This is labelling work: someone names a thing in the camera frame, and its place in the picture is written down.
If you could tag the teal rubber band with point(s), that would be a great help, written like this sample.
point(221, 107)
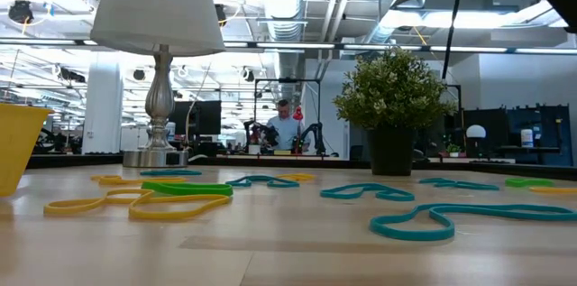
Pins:
point(378, 229)
point(167, 172)
point(279, 183)
point(399, 197)
point(469, 186)

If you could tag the yellow rubber band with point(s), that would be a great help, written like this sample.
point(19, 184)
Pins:
point(112, 181)
point(133, 212)
point(299, 177)
point(48, 209)
point(554, 191)

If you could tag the yellow plastic bin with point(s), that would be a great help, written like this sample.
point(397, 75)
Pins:
point(18, 150)

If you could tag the green rubber band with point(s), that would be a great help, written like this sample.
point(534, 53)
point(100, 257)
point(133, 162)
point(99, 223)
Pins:
point(527, 182)
point(198, 191)

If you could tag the background black robot arm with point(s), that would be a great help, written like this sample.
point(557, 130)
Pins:
point(259, 132)
point(315, 135)

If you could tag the white shade silver table lamp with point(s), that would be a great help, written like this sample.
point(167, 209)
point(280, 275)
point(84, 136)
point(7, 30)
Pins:
point(171, 6)

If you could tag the black ceiling-hung device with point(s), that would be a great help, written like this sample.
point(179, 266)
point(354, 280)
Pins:
point(20, 11)

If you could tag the black computer monitor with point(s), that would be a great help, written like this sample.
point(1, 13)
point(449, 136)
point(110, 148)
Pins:
point(207, 117)

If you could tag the small red object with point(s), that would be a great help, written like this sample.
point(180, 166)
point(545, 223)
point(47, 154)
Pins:
point(298, 114)

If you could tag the person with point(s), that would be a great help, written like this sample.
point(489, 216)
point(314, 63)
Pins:
point(286, 130)

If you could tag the green potted plant black pot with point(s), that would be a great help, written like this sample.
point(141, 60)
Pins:
point(390, 92)

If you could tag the small background potted plant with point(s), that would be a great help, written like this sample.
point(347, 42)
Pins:
point(453, 148)

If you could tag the white globe lamp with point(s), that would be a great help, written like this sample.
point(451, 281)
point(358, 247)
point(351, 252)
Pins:
point(476, 131)

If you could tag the white canister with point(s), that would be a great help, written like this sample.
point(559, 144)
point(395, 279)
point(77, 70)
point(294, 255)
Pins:
point(527, 138)

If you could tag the dark blue cabinet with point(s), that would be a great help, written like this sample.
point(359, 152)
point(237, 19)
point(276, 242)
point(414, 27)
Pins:
point(550, 128)

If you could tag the black metal background frame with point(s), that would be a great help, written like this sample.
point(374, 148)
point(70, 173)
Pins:
point(288, 80)

